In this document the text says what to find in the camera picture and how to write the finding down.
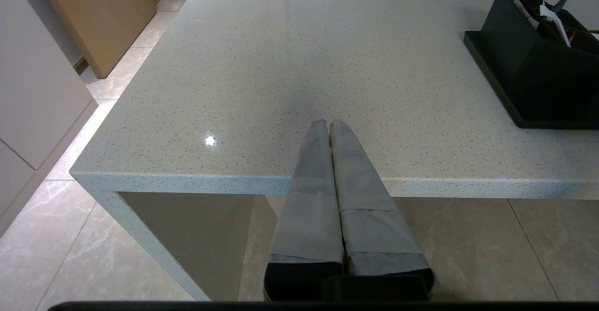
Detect black rectangular serving tray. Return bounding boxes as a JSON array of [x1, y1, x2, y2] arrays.
[[464, 30, 599, 129]]

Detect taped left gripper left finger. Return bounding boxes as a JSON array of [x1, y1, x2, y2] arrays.
[[263, 118, 346, 301]]

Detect packets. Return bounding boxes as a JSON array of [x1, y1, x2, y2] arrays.
[[519, 0, 570, 20]]

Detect brown coffee sachet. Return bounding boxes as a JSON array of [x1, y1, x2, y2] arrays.
[[511, 0, 541, 29]]

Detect brown wooden door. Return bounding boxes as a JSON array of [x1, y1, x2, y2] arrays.
[[32, 0, 160, 79]]

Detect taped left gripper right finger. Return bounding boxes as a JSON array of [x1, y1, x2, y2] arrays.
[[329, 118, 435, 301]]

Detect black sachet holder box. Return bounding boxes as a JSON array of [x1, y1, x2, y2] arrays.
[[480, 0, 599, 121]]

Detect white paper stick packet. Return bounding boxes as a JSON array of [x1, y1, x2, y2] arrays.
[[540, 4, 572, 48]]

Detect white tall cabinet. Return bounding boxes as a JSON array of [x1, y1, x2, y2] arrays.
[[0, 0, 98, 237]]

